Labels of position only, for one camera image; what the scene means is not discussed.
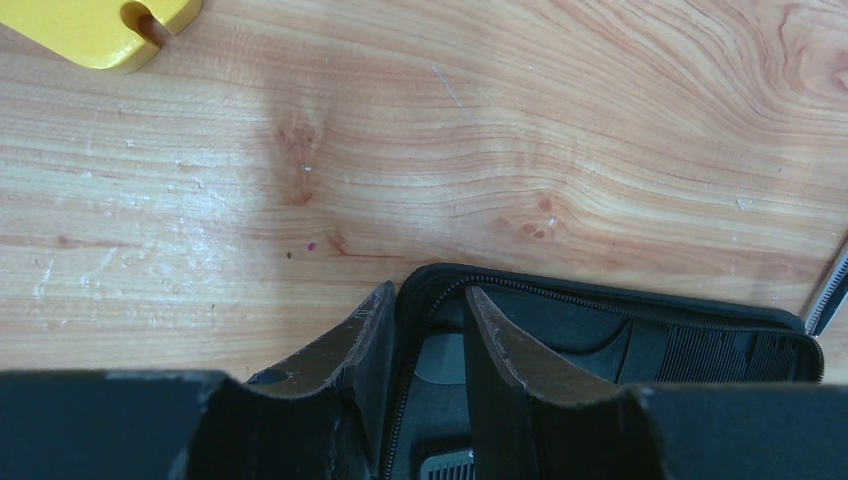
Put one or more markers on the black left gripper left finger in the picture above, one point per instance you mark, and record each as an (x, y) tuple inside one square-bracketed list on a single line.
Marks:
[(317, 414)]

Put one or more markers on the black hair comb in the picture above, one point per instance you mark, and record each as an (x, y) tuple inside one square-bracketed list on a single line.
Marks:
[(701, 355)]

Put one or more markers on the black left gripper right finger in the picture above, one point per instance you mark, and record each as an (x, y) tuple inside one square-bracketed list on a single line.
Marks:
[(535, 415)]

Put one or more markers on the black zip tool case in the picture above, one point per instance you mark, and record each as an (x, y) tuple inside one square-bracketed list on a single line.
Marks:
[(616, 334)]

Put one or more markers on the colourful toy block truck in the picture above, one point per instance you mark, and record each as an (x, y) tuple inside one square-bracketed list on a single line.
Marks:
[(98, 35)]

